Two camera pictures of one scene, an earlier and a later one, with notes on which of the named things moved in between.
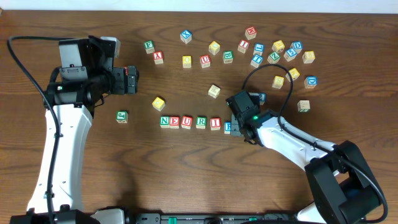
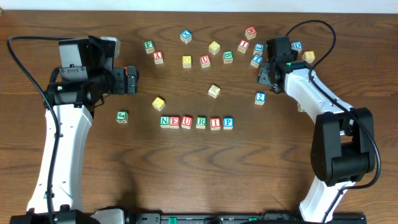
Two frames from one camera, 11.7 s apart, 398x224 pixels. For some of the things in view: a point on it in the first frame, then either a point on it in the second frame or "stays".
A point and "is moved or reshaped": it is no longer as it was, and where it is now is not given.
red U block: (186, 122) stays
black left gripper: (131, 79) stays
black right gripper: (235, 128) to (265, 75)
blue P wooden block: (227, 127) is moved or reshaped
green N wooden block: (165, 122) stays
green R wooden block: (201, 122) stays
